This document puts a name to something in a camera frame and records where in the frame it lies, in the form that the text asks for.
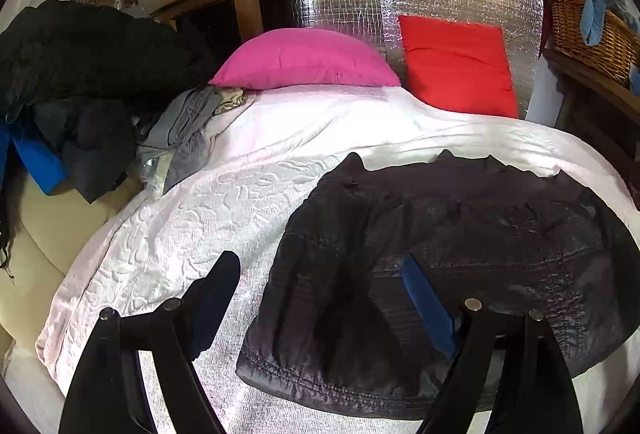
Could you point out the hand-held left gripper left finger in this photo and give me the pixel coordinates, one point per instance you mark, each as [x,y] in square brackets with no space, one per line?
[215,294]

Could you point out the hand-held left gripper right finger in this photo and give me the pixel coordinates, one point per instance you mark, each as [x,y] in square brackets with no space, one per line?
[430,304]

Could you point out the pile of dark clothes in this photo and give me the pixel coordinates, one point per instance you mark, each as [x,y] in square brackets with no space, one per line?
[90,59]

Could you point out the white quilted bedspread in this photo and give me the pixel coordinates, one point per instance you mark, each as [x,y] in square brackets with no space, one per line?
[225,194]

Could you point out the grey garment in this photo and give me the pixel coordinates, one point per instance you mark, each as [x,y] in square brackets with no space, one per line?
[190,124]

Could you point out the cream mattress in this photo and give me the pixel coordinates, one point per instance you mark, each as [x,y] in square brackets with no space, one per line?
[45,239]

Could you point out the patterned beige cloth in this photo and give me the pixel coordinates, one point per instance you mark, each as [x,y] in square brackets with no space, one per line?
[231,101]

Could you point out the blue garment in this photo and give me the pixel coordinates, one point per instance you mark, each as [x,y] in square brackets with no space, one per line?
[40,159]

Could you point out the red pillow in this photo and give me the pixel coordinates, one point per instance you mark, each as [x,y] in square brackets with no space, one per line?
[457,64]

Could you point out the pink pillow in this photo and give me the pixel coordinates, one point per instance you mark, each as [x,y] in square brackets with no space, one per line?
[305,59]

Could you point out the dark wooden sideboard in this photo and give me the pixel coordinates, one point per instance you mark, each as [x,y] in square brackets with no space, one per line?
[590,99]

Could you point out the wicker basket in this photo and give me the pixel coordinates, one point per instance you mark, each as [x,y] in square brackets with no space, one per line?
[570,29]

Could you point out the light blue cloth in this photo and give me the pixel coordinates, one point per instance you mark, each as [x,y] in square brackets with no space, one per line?
[595,14]

